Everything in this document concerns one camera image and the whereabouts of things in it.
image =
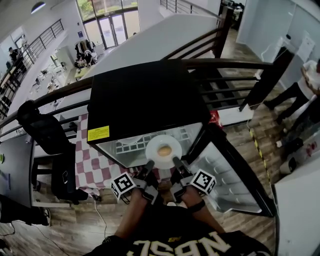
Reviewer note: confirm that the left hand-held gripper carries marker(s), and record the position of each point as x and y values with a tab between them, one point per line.
122	186

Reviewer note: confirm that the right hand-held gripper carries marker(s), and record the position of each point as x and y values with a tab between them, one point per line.
203	181

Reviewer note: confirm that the white plate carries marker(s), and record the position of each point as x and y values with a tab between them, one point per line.
172	148

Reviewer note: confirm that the brown egg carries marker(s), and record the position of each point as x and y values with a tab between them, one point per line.
164	150

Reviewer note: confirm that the black mini fridge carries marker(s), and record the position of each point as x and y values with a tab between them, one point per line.
147	100

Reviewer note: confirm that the person's left forearm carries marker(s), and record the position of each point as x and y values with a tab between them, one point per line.
132	213

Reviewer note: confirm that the person's right forearm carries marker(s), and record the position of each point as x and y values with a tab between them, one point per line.
203	221

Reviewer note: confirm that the black wristband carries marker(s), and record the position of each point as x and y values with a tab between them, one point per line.
197	206

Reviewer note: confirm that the red white checkered tablecloth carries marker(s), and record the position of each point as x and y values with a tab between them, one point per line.
92	170

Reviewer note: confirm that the red sign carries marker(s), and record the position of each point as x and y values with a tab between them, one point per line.
215	118

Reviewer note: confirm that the yellow sticker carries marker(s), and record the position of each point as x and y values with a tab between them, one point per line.
98	133

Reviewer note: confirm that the person's black printed shirt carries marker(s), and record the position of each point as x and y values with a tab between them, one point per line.
172	232

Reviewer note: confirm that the yellow black hazard tape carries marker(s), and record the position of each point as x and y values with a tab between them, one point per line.
260	152

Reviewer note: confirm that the black chair with jacket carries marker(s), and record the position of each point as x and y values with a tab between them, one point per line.
50	135

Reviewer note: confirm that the dark wooden railing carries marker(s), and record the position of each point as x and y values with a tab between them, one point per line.
225	63

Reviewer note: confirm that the white counter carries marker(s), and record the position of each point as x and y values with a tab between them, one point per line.
300	212

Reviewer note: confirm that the grey desk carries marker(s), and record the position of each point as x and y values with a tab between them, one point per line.
17	170

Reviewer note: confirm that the clothes rack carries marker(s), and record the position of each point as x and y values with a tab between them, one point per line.
85	50

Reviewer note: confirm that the glass entrance doors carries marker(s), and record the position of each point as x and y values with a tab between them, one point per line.
112	30

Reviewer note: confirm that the metal balcony railing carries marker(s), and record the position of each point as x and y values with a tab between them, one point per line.
37	42

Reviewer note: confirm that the white board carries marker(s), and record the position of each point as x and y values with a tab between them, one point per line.
306	46

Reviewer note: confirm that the round ceiling lamp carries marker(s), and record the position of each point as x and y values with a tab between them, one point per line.
38	7

